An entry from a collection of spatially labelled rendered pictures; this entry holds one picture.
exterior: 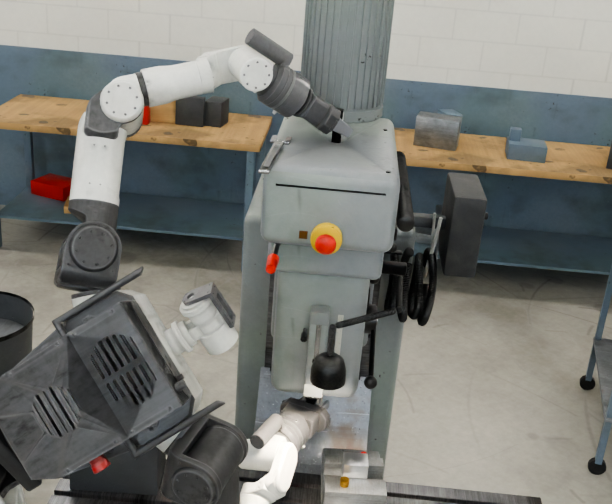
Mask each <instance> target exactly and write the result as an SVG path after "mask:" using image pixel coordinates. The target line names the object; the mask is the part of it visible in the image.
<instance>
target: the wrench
mask: <svg viewBox="0 0 612 504"><path fill-rule="evenodd" d="M291 140H292V137H289V136H288V137H286V139H285V140H277V135H273V136H272V137H271V140H270V143H273V145H272V147H271V149H270V151H269V152H268V154H267V156H266V158H265V160H264V161H263V163H262V165H261V167H260V169H259V170H258V173H261V174H269V173H270V171H271V169H272V167H273V165H274V163H275V161H276V159H277V157H278V155H279V153H280V151H281V149H282V147H283V145H289V144H290V142H291Z"/></svg>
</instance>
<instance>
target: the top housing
mask: <svg viewBox="0 0 612 504"><path fill-rule="evenodd" d="M347 124H348V125H349V126H350V127H351V128H352V129H353V132H352V133H351V135H350V136H349V138H348V137H345V136H343V135H342V137H341V143H333V142H331V141H332V131H331V132H329V133H328V134H325V133H323V132H321V131H320V130H318V129H317V128H316V127H314V126H313V125H311V124H310V123H309V122H308V121H307V120H305V119H303V118H301V117H295V116H293V115H292V116H291V117H288V118H286V117H284V119H283V122H282V124H281V127H280V130H279V132H278V135H277V140H285V139H286V137H288V136H289V137H292V140H291V142H290V144H289V145H283V147H282V149H281V151H280V153H279V155H278V157H277V159H276V161H275V163H274V165H273V167H272V169H271V171H270V173H269V174H264V176H263V194H262V211H261V229H260V231H261V236H262V238H263V239H264V240H265V241H267V242H271V243H282V244H292V245H303V246H312V245H311V242H310V238H311V233H312V231H313V229H314V228H315V227H316V226H317V225H319V224H321V223H332V224H334V225H336V226H337V227H338V228H339V229H340V231H341V233H342V244H341V246H340V248H339V249H345V250H356V251H367V252H377V253H385V252H388V251H389V250H390V249H391V248H392V245H393V241H394V233H395V225H396V217H397V209H398V201H399V193H400V177H399V168H398V159H397V150H396V141H395V132H394V125H393V123H392V122H391V121H390V120H389V119H386V118H379V119H378V120H375V121H372V122H365V123H347ZM299 231H308V233H307V239H300V238H299Z"/></svg>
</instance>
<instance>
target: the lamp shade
mask: <svg viewBox="0 0 612 504"><path fill-rule="evenodd" d="M345 380H346V366H345V363H344V359H343V357H341V356H340V355H338V354H337V353H335V352H334V354H333V355H331V356H330V355H327V352H323V353H320V354H318V355H317V356H316V357H315V360H314V362H313V364H312V366H311V373H310V382H311V383H312V384H313V385H314V386H315V387H317V388H319V389H323V390H337V389H340V388H342V387H343V386H344V385H345Z"/></svg>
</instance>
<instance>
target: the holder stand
mask: <svg viewBox="0 0 612 504"><path fill-rule="evenodd" d="M109 461H110V463H111V464H110V465H109V466H108V467H107V468H105V469H104V470H102V471H101V472H99V473H97V474H94V473H93V471H92V469H91V466H90V467H88V468H85V469H82V470H80V471H77V472H74V473H72V474H70V475H69V476H70V489H72V490H85V491H99V492H113V493H127V494H141V495H155V496H156V495H158V492H159V488H160V484H161V481H162V477H163V473H164V470H165V463H166V454H165V453H164V452H162V451H161V450H160V449H158V448H157V447H154V448H153V449H151V450H149V451H148V452H146V453H144V454H143V455H141V456H140V457H138V458H136V459H134V458H133V456H132V455H131V453H130V452H127V453H125V454H122V455H119V456H117V457H114V458H111V459H109Z"/></svg>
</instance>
